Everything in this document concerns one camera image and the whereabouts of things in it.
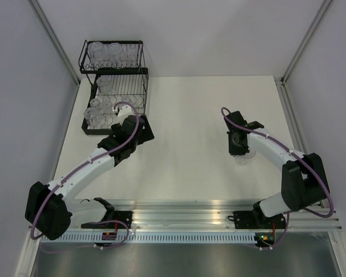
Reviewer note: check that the aluminium frame post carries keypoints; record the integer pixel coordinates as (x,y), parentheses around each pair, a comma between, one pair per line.
(46,25)
(307,37)

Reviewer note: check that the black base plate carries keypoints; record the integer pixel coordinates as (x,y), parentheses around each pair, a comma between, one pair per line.
(245,220)
(112,220)

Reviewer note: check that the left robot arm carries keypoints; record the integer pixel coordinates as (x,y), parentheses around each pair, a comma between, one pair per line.
(48,205)

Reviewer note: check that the left aluminium frame post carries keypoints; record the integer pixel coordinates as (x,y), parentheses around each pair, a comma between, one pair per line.
(46,25)

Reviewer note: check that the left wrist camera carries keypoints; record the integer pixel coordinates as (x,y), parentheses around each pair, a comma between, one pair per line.
(123,110)

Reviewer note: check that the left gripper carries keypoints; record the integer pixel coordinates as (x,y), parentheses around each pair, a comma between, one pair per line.
(146,134)

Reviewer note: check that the right aluminium frame post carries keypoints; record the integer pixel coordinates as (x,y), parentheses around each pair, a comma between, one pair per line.
(307,37)

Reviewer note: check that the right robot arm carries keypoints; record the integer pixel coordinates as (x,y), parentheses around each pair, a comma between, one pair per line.
(304,184)

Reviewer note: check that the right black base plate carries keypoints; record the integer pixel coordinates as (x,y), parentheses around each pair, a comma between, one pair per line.
(245,220)

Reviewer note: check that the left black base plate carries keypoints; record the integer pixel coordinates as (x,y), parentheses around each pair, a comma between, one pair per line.
(112,220)

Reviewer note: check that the white slotted cable duct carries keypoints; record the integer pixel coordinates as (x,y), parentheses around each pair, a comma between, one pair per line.
(159,237)

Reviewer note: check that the black wire dish rack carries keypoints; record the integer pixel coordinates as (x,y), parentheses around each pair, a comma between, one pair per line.
(128,84)

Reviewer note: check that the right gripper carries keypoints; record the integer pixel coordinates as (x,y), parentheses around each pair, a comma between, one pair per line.
(235,151)

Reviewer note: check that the aluminium mounting rail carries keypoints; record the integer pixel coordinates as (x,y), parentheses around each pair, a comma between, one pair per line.
(188,215)

